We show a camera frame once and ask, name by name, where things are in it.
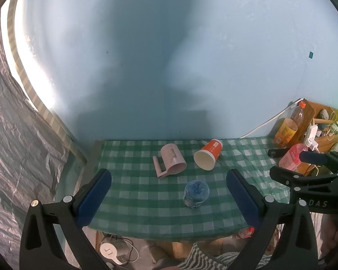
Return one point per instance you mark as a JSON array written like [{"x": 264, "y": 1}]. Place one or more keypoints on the pink plastic mug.
[{"x": 171, "y": 160}]

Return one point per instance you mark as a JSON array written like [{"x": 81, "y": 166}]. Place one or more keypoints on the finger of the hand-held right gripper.
[
  {"x": 284, "y": 175},
  {"x": 312, "y": 157}
]

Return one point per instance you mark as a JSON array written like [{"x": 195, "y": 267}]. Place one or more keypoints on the orange-capped drink bottle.
[{"x": 286, "y": 129}]

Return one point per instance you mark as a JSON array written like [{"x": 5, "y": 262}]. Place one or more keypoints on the red-capped plastic bottle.
[{"x": 245, "y": 232}]

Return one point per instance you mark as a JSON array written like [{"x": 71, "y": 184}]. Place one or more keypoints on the grey plastic tarpaulin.
[{"x": 19, "y": 157}]

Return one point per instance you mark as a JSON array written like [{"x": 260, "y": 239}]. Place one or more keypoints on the striped cloth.
[{"x": 202, "y": 258}]

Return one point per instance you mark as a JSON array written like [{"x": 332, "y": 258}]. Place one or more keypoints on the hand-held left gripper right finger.
[{"x": 243, "y": 199}]

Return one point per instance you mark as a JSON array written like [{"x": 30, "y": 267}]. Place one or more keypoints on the white charger plug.
[{"x": 310, "y": 135}]

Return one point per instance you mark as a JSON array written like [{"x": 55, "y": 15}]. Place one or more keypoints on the wooden box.
[{"x": 311, "y": 111}]

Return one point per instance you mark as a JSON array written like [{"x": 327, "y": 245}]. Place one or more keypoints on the orange paper cup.
[{"x": 208, "y": 154}]

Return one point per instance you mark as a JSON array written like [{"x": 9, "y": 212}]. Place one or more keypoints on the black remote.
[{"x": 275, "y": 152}]

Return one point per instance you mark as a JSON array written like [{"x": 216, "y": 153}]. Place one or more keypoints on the pink spray bottle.
[{"x": 291, "y": 157}]

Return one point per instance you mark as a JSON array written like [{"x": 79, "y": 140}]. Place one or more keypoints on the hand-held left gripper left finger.
[{"x": 93, "y": 199}]

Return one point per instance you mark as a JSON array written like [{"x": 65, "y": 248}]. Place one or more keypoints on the green checkered tablecloth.
[{"x": 146, "y": 205}]

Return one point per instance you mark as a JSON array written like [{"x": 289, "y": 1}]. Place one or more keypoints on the blue transparent cup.
[{"x": 196, "y": 194}]

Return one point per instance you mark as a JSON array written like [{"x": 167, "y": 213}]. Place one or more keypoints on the person's right hand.
[{"x": 331, "y": 237}]

